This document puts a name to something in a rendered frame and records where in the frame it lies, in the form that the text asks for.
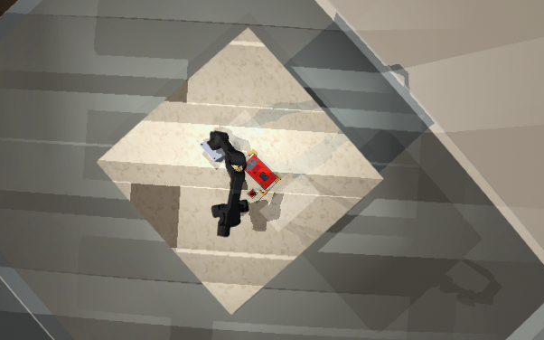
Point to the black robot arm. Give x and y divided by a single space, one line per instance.
229 213

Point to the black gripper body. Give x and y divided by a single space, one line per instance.
243 206

